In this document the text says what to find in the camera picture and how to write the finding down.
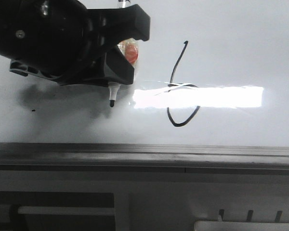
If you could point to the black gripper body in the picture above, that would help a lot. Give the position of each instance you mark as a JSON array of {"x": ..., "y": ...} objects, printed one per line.
[{"x": 53, "y": 39}]

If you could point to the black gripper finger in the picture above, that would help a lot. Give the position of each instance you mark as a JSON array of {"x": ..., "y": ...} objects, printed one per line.
[
  {"x": 125, "y": 23},
  {"x": 117, "y": 68}
]

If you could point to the black white whiteboard marker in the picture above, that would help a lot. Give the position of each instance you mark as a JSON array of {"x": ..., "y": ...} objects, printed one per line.
[{"x": 114, "y": 86}]

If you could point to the orange magnet taped to marker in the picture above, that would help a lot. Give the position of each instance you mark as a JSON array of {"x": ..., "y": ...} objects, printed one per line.
[{"x": 130, "y": 49}]

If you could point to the white whiteboard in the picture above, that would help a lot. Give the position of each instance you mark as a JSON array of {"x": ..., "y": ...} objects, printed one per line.
[{"x": 214, "y": 72}]

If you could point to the grey aluminium whiteboard tray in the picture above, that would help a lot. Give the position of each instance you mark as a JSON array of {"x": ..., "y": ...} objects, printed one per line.
[{"x": 87, "y": 156}]

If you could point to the white bar bottom left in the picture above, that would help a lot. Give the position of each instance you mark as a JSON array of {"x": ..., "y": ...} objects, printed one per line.
[{"x": 74, "y": 211}]

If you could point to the white box bottom right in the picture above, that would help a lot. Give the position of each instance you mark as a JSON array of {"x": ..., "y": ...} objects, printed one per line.
[{"x": 239, "y": 226}]

